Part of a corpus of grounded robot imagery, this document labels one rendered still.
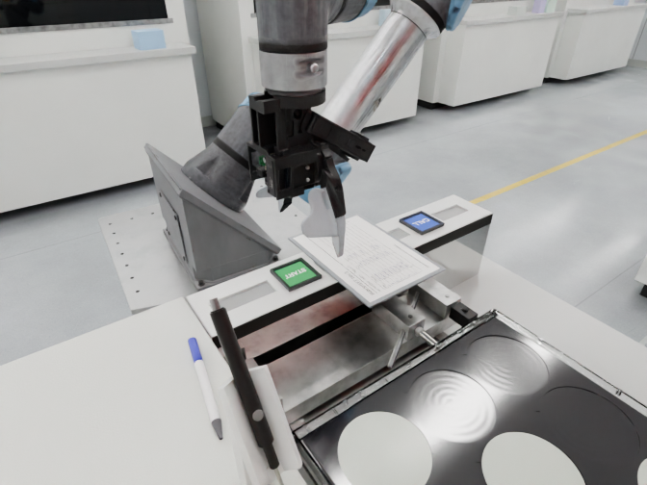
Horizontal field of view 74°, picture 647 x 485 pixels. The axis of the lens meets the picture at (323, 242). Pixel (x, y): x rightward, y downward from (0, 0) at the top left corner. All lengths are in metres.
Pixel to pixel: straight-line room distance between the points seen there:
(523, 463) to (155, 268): 0.72
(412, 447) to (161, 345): 0.31
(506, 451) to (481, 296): 0.38
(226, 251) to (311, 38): 0.47
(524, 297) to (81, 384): 0.72
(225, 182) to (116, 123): 2.31
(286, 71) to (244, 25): 3.11
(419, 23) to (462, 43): 4.00
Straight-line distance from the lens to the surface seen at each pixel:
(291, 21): 0.48
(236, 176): 0.89
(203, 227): 0.79
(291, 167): 0.51
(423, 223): 0.77
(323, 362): 0.62
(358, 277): 0.63
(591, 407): 0.64
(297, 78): 0.48
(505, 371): 0.63
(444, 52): 5.03
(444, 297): 0.70
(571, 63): 6.80
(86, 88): 3.09
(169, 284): 0.89
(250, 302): 0.59
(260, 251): 0.86
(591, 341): 0.85
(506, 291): 0.90
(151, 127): 3.22
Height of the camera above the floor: 1.34
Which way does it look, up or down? 33 degrees down
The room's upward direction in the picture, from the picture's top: straight up
